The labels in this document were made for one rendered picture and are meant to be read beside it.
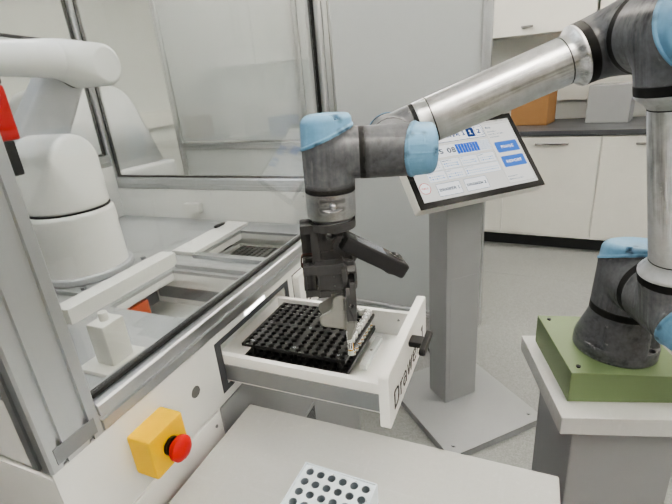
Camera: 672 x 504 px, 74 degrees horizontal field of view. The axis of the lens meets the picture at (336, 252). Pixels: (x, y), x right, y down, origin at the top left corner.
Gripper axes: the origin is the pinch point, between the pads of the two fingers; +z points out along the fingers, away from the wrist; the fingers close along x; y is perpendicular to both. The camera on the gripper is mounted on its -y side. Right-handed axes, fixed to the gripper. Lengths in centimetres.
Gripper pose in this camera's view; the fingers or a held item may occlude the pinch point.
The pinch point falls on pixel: (352, 329)
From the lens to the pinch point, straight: 76.8
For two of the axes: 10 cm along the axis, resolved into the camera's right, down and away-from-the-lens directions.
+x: 0.8, 3.6, -9.3
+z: 0.7, 9.3, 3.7
